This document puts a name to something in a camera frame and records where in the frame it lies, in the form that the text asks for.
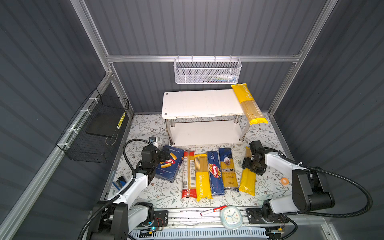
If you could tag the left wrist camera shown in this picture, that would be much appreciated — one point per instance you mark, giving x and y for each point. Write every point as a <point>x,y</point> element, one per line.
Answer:
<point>153,140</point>

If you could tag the blue yellow spaghetti bag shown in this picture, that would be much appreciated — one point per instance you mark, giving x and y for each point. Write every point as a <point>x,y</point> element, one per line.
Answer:
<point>229,176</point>

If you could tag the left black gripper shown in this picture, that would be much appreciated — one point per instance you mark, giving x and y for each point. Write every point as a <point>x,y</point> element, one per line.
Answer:
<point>162,158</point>

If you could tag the white alarm clock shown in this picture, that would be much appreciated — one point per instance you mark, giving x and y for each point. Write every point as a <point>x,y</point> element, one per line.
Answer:
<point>231,218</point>

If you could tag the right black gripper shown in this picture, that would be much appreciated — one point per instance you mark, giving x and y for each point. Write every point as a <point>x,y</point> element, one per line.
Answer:
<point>246,164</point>

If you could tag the red spaghetti bag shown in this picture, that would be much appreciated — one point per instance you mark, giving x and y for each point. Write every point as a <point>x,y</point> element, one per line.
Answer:
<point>189,184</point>

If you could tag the white wire mesh basket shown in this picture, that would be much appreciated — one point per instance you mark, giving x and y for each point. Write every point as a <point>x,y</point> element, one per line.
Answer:
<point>207,71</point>

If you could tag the blue rigatoni pasta box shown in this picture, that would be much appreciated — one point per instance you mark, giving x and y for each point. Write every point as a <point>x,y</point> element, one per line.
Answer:
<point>170,163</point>

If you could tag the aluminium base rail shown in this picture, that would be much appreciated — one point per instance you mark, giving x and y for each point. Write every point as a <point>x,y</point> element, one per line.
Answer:
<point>190,224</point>

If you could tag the white two-tier shelf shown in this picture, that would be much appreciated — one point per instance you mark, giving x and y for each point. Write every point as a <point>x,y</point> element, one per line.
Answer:
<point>208,117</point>

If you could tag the blue spaghetti box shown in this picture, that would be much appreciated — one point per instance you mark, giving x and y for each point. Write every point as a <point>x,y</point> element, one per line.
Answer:
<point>216,182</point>

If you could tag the black wire basket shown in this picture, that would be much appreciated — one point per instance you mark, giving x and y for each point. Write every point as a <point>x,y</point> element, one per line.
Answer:
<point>98,130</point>

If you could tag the blue black small tool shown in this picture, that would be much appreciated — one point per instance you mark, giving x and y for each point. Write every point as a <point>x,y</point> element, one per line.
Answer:
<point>119,183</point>

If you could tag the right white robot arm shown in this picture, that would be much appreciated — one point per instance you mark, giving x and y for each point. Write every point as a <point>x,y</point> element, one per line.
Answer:
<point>311,192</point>

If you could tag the yellow Pastatime spaghetti bag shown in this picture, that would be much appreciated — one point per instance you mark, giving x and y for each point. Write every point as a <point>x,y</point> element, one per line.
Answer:
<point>202,177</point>

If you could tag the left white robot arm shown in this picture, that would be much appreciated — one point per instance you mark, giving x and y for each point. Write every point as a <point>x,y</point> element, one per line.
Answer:
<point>117,196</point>

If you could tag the red white marker pen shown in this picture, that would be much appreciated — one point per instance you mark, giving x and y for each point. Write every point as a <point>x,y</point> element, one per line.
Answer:
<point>213,210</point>

